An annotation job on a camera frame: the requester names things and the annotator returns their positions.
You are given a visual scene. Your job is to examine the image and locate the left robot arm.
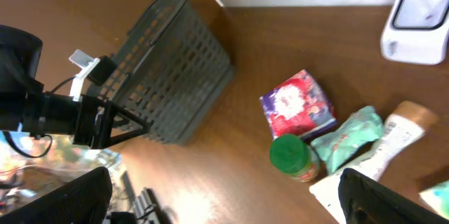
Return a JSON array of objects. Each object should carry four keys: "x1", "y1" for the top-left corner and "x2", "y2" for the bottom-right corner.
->
[{"x1": 1, "y1": 25, "x2": 152, "y2": 150}]

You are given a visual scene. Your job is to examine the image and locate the mint green wipes pack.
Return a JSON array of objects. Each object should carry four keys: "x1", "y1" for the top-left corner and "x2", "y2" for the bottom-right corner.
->
[{"x1": 311, "y1": 106, "x2": 383, "y2": 174}]

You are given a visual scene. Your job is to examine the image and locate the white tube gold cap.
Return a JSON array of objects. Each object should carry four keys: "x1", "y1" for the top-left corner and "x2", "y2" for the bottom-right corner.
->
[{"x1": 309, "y1": 101, "x2": 438, "y2": 223}]

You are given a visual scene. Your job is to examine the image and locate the red purple pad pack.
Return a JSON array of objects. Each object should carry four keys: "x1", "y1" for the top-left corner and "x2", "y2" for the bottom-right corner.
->
[{"x1": 260, "y1": 70, "x2": 337, "y2": 139}]

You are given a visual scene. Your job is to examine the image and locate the white barcode scanner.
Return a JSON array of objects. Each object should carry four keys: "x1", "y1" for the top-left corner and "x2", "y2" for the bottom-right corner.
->
[{"x1": 380, "y1": 0, "x2": 448, "y2": 65}]

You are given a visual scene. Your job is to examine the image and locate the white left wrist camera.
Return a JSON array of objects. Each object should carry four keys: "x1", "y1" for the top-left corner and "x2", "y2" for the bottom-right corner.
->
[{"x1": 69, "y1": 49, "x2": 117, "y2": 102}]

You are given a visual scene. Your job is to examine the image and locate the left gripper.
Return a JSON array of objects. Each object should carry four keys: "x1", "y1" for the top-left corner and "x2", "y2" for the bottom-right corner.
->
[{"x1": 73, "y1": 95, "x2": 152, "y2": 149}]

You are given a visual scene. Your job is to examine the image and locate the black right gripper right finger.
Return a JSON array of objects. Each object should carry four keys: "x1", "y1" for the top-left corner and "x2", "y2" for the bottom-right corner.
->
[{"x1": 338, "y1": 168, "x2": 448, "y2": 224}]

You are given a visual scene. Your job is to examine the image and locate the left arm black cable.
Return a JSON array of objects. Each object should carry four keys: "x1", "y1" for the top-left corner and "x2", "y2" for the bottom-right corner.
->
[{"x1": 2, "y1": 75, "x2": 76, "y2": 159}]

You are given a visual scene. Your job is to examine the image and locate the green lid jar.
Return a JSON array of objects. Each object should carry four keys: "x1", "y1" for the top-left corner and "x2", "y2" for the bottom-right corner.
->
[{"x1": 269, "y1": 134, "x2": 321, "y2": 182}]

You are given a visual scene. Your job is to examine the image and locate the green Kleenex tissue pack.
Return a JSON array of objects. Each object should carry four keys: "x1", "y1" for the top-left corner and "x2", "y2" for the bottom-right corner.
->
[{"x1": 419, "y1": 180, "x2": 449, "y2": 219}]

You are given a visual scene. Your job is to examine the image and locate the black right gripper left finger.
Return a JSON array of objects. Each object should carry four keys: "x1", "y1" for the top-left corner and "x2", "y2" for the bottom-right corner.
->
[{"x1": 1, "y1": 166, "x2": 112, "y2": 224}]

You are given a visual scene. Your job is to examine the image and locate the grey plastic mesh basket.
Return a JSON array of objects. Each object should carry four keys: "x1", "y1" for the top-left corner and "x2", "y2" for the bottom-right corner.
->
[{"x1": 86, "y1": 0, "x2": 235, "y2": 145}]

